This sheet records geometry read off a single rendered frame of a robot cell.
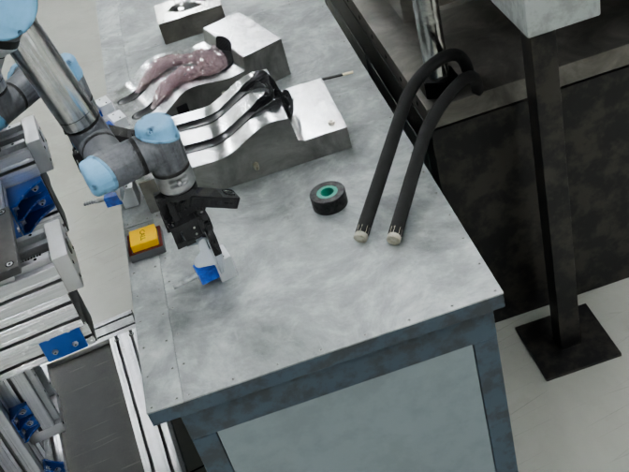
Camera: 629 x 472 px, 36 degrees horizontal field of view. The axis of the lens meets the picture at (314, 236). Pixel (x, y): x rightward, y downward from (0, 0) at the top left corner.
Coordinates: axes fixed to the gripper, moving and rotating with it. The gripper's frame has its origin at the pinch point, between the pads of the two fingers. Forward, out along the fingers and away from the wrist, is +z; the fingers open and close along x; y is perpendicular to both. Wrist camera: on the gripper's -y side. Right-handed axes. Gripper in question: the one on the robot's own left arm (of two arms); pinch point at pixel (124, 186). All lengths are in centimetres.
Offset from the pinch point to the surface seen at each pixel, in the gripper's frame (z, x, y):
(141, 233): 0.9, 19.6, -4.5
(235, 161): -1.9, 5.1, -27.9
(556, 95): 1, 9, -103
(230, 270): 2.5, 38.3, -23.4
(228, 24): -6, -57, -31
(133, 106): -0.9, -36.1, -1.9
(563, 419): 84, 32, -91
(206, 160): -3.8, 4.5, -21.5
